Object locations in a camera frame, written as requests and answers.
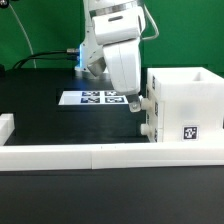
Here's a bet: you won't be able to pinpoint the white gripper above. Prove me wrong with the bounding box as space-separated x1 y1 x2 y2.
92 7 146 113

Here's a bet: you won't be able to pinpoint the white drawer box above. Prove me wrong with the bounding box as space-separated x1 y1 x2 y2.
141 87 164 126
140 122 164 143

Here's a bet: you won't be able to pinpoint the white front drawer box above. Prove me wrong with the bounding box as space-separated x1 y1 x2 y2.
140 122 164 143

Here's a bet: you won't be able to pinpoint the white drawer cabinet frame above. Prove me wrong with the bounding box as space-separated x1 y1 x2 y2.
147 67 224 142

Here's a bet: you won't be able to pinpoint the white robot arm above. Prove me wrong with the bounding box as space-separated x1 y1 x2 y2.
75 0 146 112

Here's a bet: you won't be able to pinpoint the fiducial marker sheet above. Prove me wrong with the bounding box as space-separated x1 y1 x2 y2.
59 90 127 105

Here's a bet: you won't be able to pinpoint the white front fence rail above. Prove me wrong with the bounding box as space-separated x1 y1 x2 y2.
0 142 224 171

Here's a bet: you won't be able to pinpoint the white fence rail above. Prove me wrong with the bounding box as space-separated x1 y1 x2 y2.
0 114 15 146
0 142 224 171

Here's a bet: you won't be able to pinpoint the black cables at base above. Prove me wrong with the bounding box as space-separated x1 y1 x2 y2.
11 48 81 70

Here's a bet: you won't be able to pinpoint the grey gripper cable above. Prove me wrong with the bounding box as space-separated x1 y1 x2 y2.
141 3 160 42

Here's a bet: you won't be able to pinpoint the white thin cable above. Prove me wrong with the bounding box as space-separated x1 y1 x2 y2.
7 3 38 70

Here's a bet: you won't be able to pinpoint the white left fence rail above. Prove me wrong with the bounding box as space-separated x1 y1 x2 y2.
0 114 15 146

